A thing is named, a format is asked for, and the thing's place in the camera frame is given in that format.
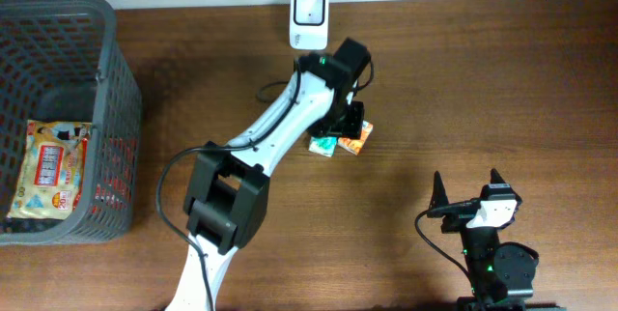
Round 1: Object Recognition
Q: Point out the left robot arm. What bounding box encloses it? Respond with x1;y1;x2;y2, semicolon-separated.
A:
167;38;374;310

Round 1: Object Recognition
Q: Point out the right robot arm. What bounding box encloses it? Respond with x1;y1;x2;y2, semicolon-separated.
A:
414;169;561;311

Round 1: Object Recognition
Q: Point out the grey plastic basket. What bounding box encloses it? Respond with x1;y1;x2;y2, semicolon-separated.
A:
1;0;142;246

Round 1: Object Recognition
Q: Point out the yellow wet wipes pack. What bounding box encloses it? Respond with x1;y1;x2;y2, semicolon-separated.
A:
8;120;92;220

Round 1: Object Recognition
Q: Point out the teal tissue pack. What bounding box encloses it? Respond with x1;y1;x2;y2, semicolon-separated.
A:
308;137;337;157

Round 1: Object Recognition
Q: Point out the orange tissue pack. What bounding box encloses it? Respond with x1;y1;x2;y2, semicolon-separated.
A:
337;121;374;156

